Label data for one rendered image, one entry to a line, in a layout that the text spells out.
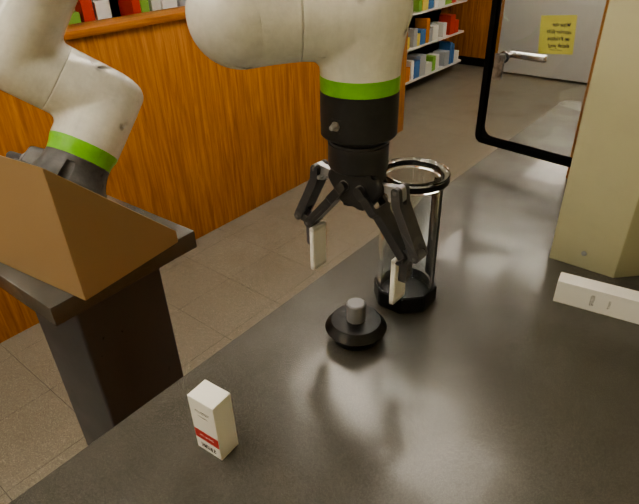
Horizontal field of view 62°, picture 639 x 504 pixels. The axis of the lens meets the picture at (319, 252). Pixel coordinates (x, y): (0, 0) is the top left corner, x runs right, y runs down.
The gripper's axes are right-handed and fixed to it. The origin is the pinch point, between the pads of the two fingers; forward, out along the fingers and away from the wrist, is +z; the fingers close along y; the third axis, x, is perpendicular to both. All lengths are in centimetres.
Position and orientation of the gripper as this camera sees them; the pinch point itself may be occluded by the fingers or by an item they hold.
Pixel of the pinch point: (355, 275)
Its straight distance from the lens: 76.0
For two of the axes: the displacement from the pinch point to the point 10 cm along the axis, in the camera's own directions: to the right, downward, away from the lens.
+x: -6.3, 4.2, -6.5
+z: 0.2, 8.5, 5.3
